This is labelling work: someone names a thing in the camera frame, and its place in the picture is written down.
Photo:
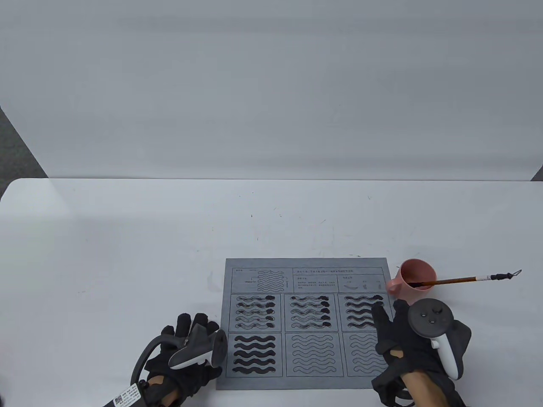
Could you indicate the person's right hand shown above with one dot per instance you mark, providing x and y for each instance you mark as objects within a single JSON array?
[{"x": 407, "y": 345}]

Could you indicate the person's left hand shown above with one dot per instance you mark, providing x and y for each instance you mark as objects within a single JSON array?
[{"x": 191, "y": 377}]

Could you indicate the grey water writing practice cloth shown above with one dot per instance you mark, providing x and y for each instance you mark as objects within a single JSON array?
[{"x": 254, "y": 384}]

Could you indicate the brown Chinese brush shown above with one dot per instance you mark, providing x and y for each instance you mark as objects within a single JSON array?
[{"x": 462, "y": 280}]

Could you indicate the person's left forearm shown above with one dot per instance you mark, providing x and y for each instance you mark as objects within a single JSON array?
[{"x": 159, "y": 390}]

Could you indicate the person's right forearm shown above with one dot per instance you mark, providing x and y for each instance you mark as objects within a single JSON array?
[{"x": 424, "y": 392}]

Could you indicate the grey and white right controller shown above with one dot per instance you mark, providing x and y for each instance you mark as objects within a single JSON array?
[{"x": 430, "y": 318}]

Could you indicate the grey and white controller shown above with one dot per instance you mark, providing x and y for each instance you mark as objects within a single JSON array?
[
  {"x": 430, "y": 318},
  {"x": 216, "y": 347}
]

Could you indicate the grey and white left controller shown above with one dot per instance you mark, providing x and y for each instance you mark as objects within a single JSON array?
[{"x": 216, "y": 347}]

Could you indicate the pink mug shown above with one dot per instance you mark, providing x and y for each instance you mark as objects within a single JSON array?
[{"x": 413, "y": 292}]

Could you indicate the white backdrop panel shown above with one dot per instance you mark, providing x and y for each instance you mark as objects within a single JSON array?
[{"x": 271, "y": 85}]

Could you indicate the black labelled left wrist camera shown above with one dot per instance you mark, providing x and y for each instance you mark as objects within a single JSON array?
[{"x": 125, "y": 396}]

